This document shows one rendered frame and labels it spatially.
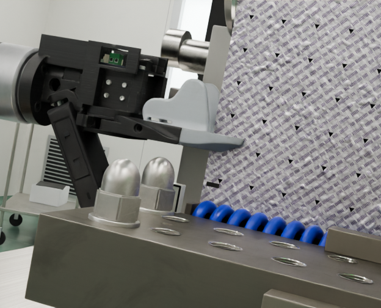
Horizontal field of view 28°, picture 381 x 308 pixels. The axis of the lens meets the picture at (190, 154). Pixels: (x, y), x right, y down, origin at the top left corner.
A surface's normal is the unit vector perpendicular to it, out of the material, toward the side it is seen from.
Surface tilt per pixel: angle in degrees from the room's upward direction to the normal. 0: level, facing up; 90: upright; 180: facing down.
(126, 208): 90
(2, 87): 100
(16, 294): 0
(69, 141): 91
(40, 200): 90
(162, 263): 90
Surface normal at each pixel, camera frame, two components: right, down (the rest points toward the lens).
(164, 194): 0.64, 0.16
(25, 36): 0.93, 0.19
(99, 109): -0.56, -0.06
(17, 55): -0.09, -0.72
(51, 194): -0.06, 0.04
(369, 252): -0.33, -0.01
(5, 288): 0.18, -0.98
